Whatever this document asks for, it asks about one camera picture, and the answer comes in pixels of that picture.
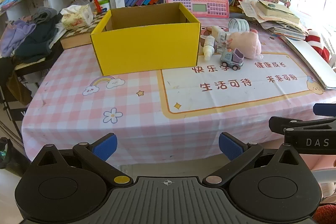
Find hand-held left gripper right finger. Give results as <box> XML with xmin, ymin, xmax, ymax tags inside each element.
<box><xmin>203</xmin><ymin>132</ymin><xmax>311</xmax><ymax>187</ymax></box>

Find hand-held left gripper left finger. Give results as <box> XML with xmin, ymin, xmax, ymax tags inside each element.
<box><xmin>28</xmin><ymin>133</ymin><xmax>133</xmax><ymax>186</ymax></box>

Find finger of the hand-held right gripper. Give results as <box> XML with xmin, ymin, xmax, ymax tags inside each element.
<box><xmin>268</xmin><ymin>116</ymin><xmax>336</xmax><ymax>135</ymax></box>
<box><xmin>313</xmin><ymin>103</ymin><xmax>336</xmax><ymax>117</ymax></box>

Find grey purple toy truck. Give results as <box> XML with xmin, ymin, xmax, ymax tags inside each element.
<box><xmin>220</xmin><ymin>48</ymin><xmax>244</xmax><ymax>72</ymax></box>

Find pink plush toy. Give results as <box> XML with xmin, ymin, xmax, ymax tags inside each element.
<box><xmin>226</xmin><ymin>30</ymin><xmax>264</xmax><ymax>60</ymax></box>

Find small white bottle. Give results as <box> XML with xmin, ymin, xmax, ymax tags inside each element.
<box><xmin>203</xmin><ymin>35</ymin><xmax>216</xmax><ymax>61</ymax></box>

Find small clear white box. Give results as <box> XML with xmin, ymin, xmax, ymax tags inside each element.
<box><xmin>217</xmin><ymin>36</ymin><xmax>231</xmax><ymax>54</ymax></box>

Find yellow cardboard box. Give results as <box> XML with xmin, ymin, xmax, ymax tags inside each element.
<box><xmin>90</xmin><ymin>2</ymin><xmax>202</xmax><ymax>77</ymax></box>

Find white green wipes pack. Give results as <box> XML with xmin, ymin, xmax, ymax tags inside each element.
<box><xmin>228</xmin><ymin>18</ymin><xmax>250</xmax><ymax>33</ymax></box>

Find white charger plug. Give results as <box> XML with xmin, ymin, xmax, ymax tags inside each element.
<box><xmin>211</xmin><ymin>26</ymin><xmax>227</xmax><ymax>39</ymax></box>

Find red white striped plush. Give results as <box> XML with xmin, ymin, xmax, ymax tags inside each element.
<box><xmin>304</xmin><ymin>29</ymin><xmax>332</xmax><ymax>62</ymax></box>

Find dark bag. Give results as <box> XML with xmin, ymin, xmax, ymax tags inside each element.
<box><xmin>0</xmin><ymin>137</ymin><xmax>16</xmax><ymax>169</ymax></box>

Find stack of papers and books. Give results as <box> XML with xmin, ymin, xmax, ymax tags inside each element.
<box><xmin>238</xmin><ymin>0</ymin><xmax>309</xmax><ymax>41</ymax></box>

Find brown cloth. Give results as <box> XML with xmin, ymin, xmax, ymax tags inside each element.
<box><xmin>7</xmin><ymin>70</ymin><xmax>33</xmax><ymax>106</ymax></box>

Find wooden chessboard box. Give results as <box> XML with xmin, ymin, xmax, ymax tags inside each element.
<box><xmin>60</xmin><ymin>14</ymin><xmax>111</xmax><ymax>50</ymax></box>

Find floral tissue pack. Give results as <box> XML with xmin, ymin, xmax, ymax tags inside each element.
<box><xmin>60</xmin><ymin>4</ymin><xmax>94</xmax><ymax>30</ymax></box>

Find pile of clothes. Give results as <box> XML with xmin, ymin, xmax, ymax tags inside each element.
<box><xmin>0</xmin><ymin>7</ymin><xmax>65</xmax><ymax>58</ymax></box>

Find red stick toy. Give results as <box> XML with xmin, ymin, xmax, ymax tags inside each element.
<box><xmin>89</xmin><ymin>0</ymin><xmax>101</xmax><ymax>14</ymax></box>

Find blue tissue packet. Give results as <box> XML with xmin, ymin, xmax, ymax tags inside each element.
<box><xmin>0</xmin><ymin>0</ymin><xmax>18</xmax><ymax>10</ymax></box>

